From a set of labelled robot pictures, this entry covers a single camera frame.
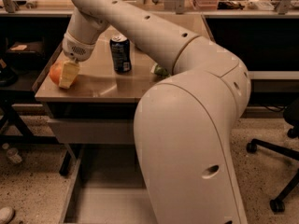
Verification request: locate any white shoe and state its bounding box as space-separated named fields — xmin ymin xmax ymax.
xmin=0 ymin=206 xmax=15 ymax=224

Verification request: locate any closed top drawer front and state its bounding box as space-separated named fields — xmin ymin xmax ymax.
xmin=48 ymin=119 xmax=134 ymax=145

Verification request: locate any open middle drawer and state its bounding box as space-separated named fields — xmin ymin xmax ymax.
xmin=59 ymin=145 xmax=158 ymax=224

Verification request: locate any black table leg frame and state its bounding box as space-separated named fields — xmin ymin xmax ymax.
xmin=0 ymin=96 xmax=73 ymax=177

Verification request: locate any green chip bag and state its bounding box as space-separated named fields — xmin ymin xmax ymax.
xmin=150 ymin=63 xmax=170 ymax=77

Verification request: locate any black office chair base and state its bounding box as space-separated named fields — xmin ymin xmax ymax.
xmin=245 ymin=98 xmax=299 ymax=214

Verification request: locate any grey drawer cabinet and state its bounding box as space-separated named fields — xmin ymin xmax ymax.
xmin=31 ymin=12 xmax=219 ymax=170

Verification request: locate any clear plastic bottle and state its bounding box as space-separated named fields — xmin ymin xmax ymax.
xmin=2 ymin=143 xmax=22 ymax=164

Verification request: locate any blue soda can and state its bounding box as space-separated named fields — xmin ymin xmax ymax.
xmin=109 ymin=34 xmax=132 ymax=73

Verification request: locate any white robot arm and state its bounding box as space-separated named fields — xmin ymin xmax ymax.
xmin=63 ymin=0 xmax=250 ymax=224

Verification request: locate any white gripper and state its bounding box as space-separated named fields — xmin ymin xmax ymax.
xmin=59 ymin=32 xmax=95 ymax=89

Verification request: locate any orange fruit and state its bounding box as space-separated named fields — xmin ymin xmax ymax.
xmin=49 ymin=61 xmax=64 ymax=86

